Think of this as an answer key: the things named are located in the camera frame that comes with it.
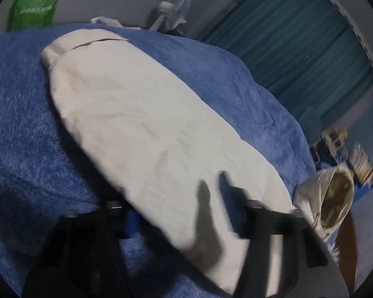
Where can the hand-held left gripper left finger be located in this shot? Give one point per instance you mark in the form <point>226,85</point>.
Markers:
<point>131,221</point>

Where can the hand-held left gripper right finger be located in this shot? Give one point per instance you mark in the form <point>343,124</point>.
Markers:
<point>236,198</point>

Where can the cream puffer jacket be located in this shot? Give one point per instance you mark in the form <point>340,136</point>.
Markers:
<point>143,124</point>

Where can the teal chair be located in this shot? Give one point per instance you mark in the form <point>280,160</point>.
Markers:
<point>310,124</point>

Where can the small white rack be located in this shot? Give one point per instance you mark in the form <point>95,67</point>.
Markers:
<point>335,139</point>

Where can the pile of books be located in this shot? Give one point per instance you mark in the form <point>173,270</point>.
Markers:
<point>362,163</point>

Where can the blue fleece blanket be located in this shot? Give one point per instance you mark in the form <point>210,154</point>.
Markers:
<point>21,124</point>

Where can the teal curtain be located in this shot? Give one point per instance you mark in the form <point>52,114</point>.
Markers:
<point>298,37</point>

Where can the white desk fan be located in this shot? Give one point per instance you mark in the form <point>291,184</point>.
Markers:
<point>174,12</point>

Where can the white crumpled cloth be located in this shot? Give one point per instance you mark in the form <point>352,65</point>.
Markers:
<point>107,21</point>

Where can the green plastic bag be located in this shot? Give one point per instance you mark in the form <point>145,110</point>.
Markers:
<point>34,4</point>

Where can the brown wooden bed frame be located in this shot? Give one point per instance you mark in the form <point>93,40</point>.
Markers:
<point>349,254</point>

